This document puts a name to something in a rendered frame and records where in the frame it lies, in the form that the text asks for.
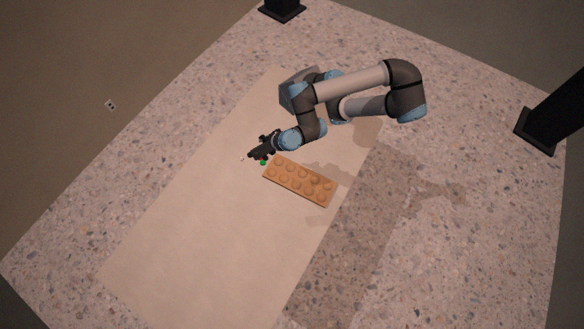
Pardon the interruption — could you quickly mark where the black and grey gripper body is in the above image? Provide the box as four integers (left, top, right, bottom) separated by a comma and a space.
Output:
263, 129, 281, 153

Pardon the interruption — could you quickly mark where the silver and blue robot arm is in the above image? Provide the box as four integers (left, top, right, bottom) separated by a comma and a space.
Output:
250, 58, 427, 160

